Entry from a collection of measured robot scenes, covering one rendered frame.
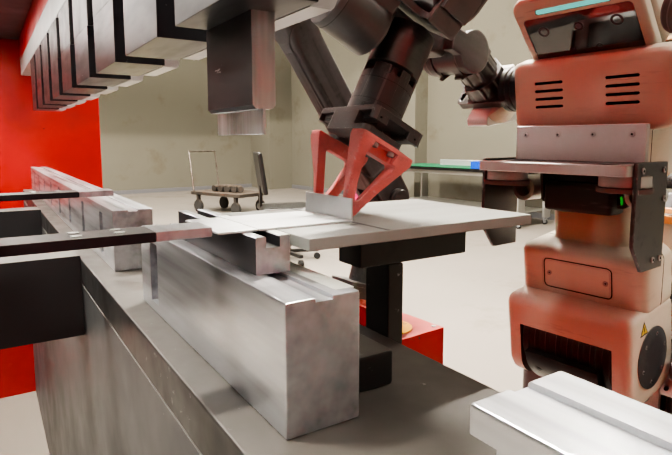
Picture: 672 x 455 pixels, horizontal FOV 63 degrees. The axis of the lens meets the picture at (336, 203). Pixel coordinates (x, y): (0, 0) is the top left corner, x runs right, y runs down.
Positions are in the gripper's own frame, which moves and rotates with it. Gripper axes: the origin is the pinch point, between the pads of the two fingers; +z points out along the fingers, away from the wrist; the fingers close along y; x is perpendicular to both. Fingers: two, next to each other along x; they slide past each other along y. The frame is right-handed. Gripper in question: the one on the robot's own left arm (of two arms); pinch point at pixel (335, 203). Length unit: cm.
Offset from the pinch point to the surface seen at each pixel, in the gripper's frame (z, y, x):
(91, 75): -8, -49, -21
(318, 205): 0.8, -1.4, -0.9
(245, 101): -3.1, 4.6, -14.4
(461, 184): -214, -585, 561
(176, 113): -190, -1130, 240
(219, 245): 8.3, -0.5, -9.2
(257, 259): 8.0, 7.3, -9.1
